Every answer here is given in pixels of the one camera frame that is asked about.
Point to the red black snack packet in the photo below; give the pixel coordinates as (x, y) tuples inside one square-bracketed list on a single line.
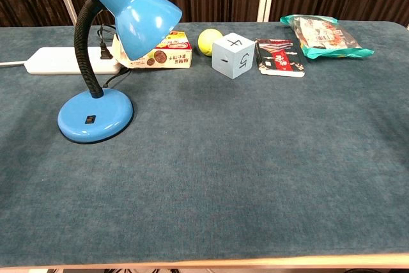
[(281, 59)]

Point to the yellow-green tennis ball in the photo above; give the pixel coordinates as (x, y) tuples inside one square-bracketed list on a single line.
[(207, 42)]

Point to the blue-grey velvet tablecloth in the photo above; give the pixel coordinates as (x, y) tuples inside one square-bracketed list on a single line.
[(223, 164)]

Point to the blue desk lamp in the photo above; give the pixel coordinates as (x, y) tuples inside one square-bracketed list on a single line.
[(140, 14)]

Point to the teal snack bag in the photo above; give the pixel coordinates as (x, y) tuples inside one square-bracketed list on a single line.
[(322, 36)]

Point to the white power strip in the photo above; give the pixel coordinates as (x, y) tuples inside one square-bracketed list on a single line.
[(54, 60)]

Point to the white snack box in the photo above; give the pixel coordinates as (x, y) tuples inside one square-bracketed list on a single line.
[(172, 54)]

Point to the light blue numbered cube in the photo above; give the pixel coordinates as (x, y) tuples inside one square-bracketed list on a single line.
[(232, 55)]

